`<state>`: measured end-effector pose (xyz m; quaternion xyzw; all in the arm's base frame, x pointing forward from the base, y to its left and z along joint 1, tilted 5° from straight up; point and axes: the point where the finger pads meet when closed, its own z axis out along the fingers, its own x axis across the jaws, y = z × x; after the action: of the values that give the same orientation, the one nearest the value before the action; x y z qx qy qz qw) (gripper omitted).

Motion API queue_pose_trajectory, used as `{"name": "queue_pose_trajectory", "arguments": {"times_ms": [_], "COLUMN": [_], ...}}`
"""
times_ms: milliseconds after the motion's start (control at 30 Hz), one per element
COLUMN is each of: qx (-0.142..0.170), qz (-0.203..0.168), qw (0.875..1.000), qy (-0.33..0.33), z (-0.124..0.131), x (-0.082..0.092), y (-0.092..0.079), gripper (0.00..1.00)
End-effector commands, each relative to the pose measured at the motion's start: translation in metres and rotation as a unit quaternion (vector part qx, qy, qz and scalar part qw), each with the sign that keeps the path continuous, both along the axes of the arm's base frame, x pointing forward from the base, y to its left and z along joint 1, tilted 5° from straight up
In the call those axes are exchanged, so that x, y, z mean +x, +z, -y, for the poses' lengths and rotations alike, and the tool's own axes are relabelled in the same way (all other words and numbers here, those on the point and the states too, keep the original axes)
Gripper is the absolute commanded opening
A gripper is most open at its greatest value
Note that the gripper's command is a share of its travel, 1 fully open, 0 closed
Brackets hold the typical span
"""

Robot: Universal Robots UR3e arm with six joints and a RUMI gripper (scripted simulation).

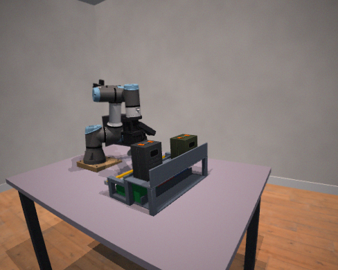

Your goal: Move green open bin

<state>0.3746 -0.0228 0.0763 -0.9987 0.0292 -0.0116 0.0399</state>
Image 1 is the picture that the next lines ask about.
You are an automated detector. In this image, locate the green bin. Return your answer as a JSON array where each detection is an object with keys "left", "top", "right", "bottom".
[{"left": 116, "top": 183, "right": 147, "bottom": 203}]

